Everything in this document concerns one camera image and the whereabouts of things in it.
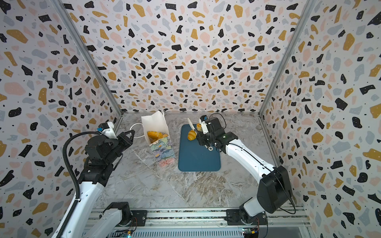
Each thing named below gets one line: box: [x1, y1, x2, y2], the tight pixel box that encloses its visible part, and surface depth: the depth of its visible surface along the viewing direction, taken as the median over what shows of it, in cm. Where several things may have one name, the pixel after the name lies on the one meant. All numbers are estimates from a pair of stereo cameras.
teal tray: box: [178, 124, 221, 173], surface depth 98 cm
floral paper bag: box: [140, 110, 177, 168], surface depth 87 cm
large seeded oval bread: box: [147, 130, 169, 144], surface depth 94 cm
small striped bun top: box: [187, 129, 197, 141], surface depth 105 cm
